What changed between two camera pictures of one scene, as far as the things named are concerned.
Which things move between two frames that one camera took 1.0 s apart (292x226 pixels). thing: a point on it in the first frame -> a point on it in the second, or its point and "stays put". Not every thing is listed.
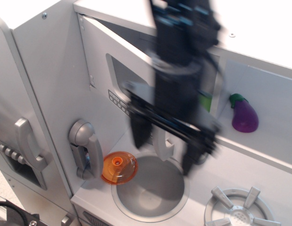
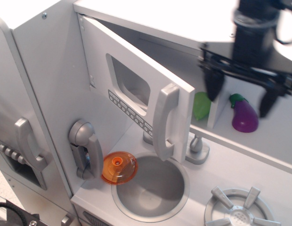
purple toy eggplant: x=245 y=118 stays put
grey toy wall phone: x=86 y=150 stays put
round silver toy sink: x=158 y=190 stays put
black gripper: x=178 y=92 -> x=252 y=55
